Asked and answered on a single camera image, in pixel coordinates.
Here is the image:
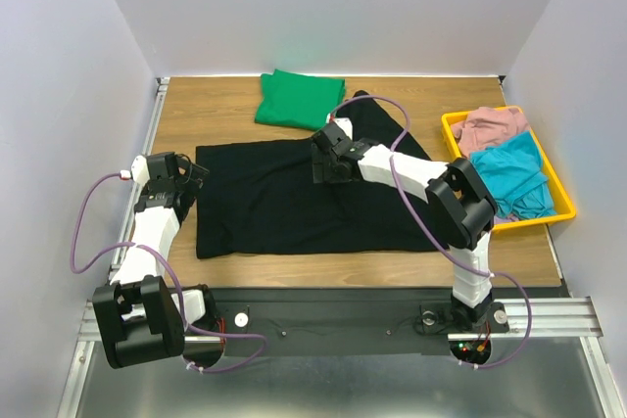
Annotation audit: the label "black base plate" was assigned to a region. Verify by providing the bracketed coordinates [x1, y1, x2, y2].
[155, 285, 510, 359]

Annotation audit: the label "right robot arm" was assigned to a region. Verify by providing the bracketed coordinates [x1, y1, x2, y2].
[312, 118, 497, 330]

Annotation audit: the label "pink t shirt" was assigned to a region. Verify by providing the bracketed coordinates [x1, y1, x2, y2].
[451, 107, 530, 158]

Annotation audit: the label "folded green t shirt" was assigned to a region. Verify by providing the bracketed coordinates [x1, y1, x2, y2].
[255, 70, 346, 131]

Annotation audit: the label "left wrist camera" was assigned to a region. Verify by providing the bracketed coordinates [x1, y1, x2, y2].
[119, 155, 150, 187]

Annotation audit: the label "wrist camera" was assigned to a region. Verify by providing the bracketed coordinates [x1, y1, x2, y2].
[119, 155, 150, 187]
[327, 117, 353, 139]

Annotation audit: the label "aluminium front rail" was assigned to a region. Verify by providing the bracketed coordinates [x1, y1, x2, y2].
[77, 296, 603, 341]

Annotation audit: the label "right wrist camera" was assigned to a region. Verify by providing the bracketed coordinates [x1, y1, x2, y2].
[327, 117, 353, 139]

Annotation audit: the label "yellow plastic bin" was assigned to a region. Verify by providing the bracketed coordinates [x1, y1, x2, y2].
[441, 106, 576, 232]

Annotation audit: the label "aluminium side rail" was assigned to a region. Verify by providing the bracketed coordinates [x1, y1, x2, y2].
[108, 76, 170, 281]

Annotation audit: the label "teal t shirt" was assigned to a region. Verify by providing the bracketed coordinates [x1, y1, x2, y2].
[469, 131, 556, 220]

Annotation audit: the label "black t shirt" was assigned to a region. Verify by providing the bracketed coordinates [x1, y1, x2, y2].
[194, 89, 452, 260]

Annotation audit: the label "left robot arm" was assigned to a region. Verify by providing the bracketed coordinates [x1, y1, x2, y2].
[92, 152, 218, 369]

